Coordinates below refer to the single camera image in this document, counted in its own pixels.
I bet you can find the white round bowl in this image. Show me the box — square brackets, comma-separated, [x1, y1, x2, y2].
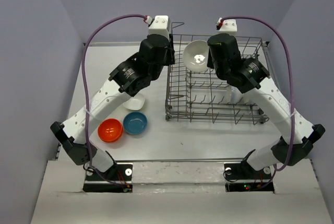
[182, 40, 209, 73]
[226, 86, 238, 104]
[234, 88, 250, 104]

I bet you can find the blue bowl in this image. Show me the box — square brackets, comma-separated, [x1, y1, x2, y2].
[123, 112, 148, 135]

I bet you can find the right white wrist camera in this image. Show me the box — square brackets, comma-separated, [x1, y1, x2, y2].
[216, 18, 237, 36]

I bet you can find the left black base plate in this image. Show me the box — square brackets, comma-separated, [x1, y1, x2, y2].
[83, 162, 133, 193]

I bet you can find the orange bowl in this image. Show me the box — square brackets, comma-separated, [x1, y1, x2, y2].
[97, 118, 124, 143]

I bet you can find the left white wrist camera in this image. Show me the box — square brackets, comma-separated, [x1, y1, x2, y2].
[144, 15, 171, 38]

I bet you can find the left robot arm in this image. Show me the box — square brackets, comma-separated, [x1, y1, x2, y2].
[50, 34, 175, 182]

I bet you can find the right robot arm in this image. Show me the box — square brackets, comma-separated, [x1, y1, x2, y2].
[207, 33, 325, 178]

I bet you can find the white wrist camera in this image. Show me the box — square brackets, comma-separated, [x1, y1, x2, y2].
[144, 15, 171, 38]
[216, 18, 237, 36]

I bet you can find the grey wire dish rack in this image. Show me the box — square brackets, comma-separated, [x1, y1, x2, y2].
[165, 33, 269, 125]

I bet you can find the white square bowl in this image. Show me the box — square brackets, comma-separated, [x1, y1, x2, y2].
[123, 93, 146, 111]

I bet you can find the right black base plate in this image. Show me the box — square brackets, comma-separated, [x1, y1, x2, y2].
[223, 163, 275, 193]

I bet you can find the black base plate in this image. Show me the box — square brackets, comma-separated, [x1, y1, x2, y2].
[83, 162, 133, 193]
[223, 163, 275, 193]

